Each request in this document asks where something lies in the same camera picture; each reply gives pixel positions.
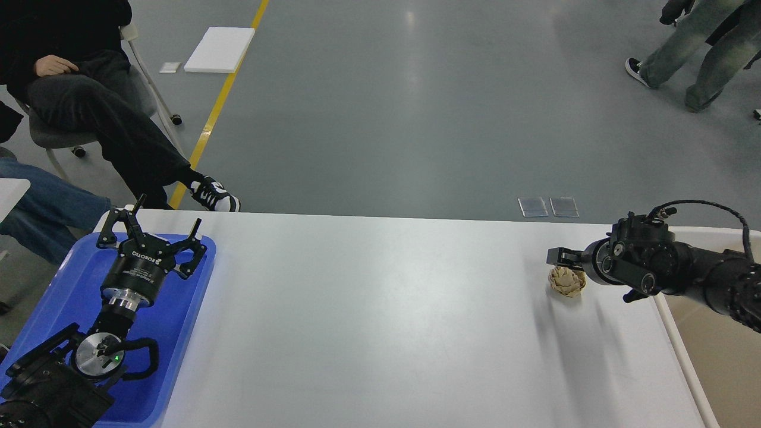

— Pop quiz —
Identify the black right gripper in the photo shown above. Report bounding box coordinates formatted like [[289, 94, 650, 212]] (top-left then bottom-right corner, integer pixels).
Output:
[[547, 239, 616, 285]]

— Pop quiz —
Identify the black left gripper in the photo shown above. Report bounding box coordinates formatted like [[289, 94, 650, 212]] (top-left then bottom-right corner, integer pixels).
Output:
[[98, 194, 209, 308]]

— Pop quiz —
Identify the brown paper ball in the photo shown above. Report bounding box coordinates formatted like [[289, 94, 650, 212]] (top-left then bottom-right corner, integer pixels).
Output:
[[548, 266, 587, 298]]

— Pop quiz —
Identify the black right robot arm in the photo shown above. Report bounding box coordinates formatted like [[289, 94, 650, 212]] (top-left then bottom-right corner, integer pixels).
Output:
[[546, 201, 760, 332]]

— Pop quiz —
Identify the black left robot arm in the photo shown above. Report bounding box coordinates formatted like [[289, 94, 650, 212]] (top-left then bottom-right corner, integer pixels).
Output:
[[2, 199, 209, 427]]

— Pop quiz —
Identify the right metal floor plate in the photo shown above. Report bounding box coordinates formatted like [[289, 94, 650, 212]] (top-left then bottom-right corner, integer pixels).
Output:
[[549, 197, 580, 218]]

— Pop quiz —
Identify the metal floor plate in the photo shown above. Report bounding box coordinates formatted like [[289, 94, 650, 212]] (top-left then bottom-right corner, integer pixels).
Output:
[[517, 197, 549, 218], [549, 197, 580, 218]]

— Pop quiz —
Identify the left metal floor plate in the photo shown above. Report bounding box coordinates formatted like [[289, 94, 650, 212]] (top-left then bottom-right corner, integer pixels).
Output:
[[517, 197, 549, 218]]

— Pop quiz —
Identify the blue plastic tray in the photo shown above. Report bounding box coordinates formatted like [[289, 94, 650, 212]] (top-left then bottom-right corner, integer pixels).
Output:
[[2, 231, 216, 427]]

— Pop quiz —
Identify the person in blue jeans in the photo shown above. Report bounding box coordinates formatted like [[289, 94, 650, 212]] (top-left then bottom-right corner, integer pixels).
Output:
[[1, 148, 112, 265]]

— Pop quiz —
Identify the white table corner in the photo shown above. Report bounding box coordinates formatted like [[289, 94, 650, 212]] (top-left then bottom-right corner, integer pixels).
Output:
[[0, 178, 30, 222]]

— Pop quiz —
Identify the grey office chair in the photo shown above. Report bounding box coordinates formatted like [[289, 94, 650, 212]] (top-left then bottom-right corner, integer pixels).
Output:
[[9, 32, 190, 190]]

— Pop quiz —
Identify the beige plastic bin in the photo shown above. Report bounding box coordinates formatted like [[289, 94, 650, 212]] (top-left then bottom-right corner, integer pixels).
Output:
[[652, 226, 761, 428]]

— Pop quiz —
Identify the seated person in black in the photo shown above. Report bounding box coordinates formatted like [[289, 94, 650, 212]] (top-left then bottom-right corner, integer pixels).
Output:
[[1, 1, 240, 212]]

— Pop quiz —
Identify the white foam board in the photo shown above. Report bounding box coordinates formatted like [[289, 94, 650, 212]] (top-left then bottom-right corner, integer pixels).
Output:
[[183, 27, 256, 74]]

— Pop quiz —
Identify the walking person in jeans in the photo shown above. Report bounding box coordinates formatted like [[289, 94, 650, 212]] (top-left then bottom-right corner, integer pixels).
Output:
[[625, 0, 761, 114]]

